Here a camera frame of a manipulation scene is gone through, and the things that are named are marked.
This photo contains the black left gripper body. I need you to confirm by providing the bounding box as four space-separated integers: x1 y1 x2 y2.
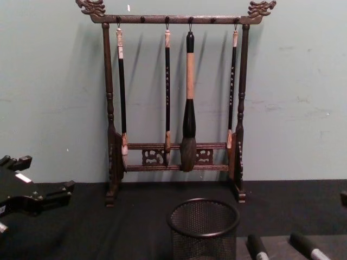
0 165 42 218

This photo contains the black marker with grey band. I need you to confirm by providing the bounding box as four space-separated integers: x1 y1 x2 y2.
289 232 330 260
246 233 269 260

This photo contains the black table cloth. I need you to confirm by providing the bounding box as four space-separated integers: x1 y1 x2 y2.
0 179 347 260

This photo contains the thin brush with white label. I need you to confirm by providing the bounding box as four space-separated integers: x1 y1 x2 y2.
115 25 130 157

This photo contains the black mesh pen cup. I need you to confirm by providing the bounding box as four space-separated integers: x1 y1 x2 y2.
166 198 241 260

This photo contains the large black and tan brush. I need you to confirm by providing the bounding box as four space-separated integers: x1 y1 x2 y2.
179 23 198 173

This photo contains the thin black lettered brush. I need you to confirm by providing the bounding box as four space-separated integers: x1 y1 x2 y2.
163 23 173 165
226 23 240 150

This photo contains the dark wooden brush rack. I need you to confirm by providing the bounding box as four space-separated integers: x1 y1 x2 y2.
75 0 278 209

